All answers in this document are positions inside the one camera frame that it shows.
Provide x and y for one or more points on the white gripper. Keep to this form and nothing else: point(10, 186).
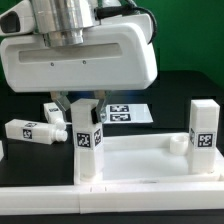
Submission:
point(77, 45)

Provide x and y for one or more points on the white desk top tray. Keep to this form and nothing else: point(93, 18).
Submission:
point(138, 159)

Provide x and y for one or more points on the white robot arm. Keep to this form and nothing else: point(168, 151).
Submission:
point(78, 45)

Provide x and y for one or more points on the white marker sheet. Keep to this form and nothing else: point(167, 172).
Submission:
point(126, 113)

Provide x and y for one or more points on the white block left edge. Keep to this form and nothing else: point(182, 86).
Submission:
point(1, 151)

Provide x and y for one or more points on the white front fence bar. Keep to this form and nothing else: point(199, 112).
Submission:
point(111, 198)

